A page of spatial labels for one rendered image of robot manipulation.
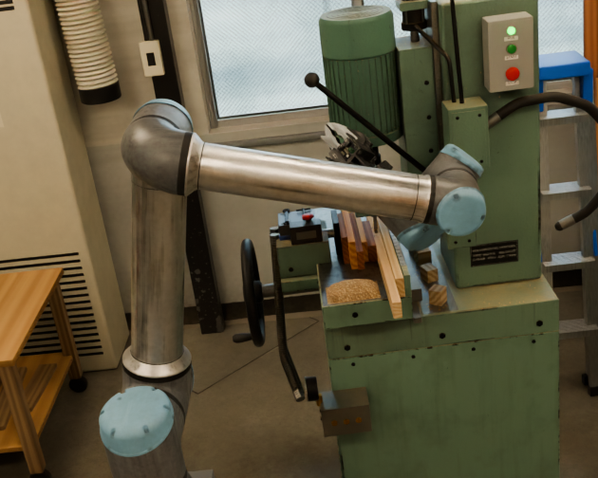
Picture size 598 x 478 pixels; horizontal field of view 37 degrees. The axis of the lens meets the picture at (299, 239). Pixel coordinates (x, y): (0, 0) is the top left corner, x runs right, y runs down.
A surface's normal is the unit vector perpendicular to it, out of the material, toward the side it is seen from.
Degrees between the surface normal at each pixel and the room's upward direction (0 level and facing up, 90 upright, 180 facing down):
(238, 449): 0
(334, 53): 90
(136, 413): 6
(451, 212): 92
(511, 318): 90
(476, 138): 90
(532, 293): 0
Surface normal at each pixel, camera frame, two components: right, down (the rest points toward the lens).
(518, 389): 0.04, 0.41
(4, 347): -0.12, -0.90
